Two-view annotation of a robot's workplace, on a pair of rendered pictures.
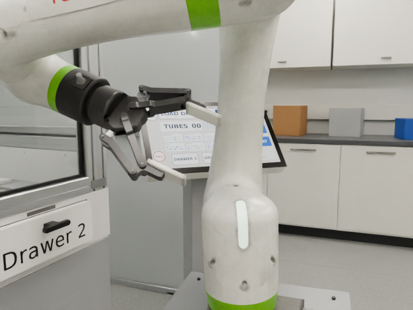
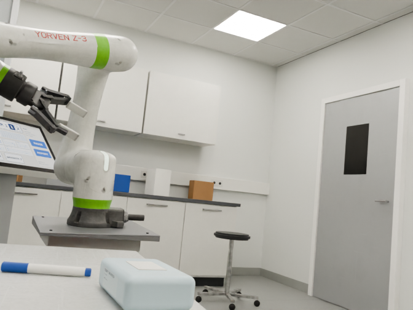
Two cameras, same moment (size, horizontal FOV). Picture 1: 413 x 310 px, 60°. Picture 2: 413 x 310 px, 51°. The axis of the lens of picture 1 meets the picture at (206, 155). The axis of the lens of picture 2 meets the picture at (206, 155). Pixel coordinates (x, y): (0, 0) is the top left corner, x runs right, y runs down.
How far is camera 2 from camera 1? 1.02 m
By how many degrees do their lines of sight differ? 46
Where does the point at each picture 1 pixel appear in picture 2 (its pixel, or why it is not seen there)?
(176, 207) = not seen: outside the picture
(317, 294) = not seen: hidden behind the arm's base
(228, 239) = (99, 165)
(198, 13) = (98, 61)
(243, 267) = (104, 180)
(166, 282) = not seen: outside the picture
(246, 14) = (115, 67)
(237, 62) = (91, 87)
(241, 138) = (88, 127)
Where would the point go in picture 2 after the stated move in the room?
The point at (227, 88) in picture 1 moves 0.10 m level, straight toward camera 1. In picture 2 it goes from (83, 100) to (96, 96)
